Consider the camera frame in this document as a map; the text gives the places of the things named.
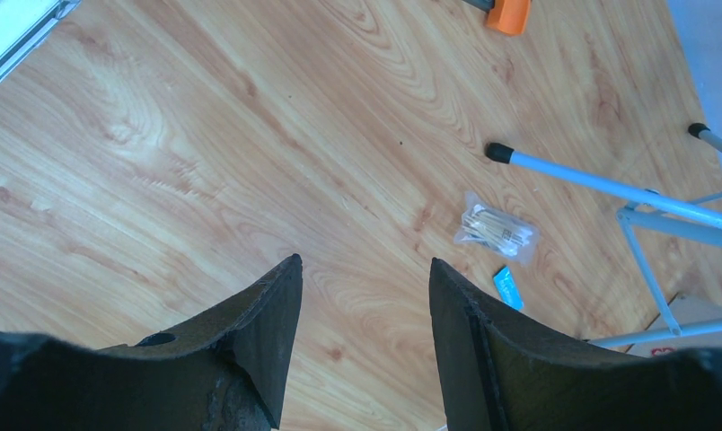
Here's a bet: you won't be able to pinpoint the blue music stand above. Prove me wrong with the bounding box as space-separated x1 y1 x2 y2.
484 142 722 347

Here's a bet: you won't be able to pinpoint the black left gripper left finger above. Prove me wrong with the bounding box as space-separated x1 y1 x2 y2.
0 255 303 430

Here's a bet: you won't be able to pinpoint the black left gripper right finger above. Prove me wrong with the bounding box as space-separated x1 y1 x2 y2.
428 259 722 430

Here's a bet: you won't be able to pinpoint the grey metal case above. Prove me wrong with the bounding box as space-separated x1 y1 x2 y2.
625 292 722 359

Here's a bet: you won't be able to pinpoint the orange grey toy fixture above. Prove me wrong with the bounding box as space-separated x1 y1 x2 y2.
463 0 533 36

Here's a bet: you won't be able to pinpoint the cotton swabs bag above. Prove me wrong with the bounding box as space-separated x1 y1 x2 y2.
453 191 540 266

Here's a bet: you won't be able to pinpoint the blue Basewing sachet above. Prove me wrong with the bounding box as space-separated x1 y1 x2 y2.
493 266 524 311

